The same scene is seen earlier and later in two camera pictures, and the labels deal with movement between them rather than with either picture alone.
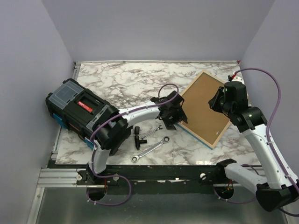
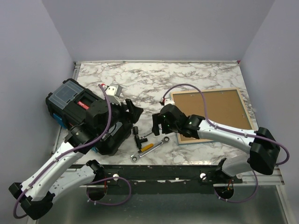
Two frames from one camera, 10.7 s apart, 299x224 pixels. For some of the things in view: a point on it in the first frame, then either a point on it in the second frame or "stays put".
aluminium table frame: x=140 y=143 stays put
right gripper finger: x=215 y=103 → x=156 y=119
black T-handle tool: x=138 y=142 stays put
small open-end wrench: x=158 y=129 stays put
